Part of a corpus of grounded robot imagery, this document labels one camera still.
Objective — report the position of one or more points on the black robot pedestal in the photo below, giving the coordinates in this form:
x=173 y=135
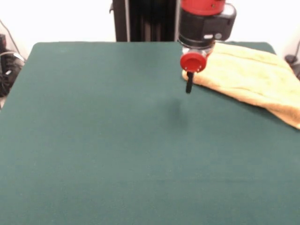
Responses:
x=145 y=21

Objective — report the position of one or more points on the black floor device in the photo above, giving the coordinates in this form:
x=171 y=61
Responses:
x=291 y=58

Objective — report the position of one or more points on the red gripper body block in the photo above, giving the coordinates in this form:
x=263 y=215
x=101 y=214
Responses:
x=193 y=62

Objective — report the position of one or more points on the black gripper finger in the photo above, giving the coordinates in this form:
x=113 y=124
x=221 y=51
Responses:
x=189 y=82

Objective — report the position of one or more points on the tan terry towel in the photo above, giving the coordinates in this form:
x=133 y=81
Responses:
x=246 y=72

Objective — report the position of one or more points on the dark green table cloth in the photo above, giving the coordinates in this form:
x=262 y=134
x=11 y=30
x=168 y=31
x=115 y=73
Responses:
x=93 y=129

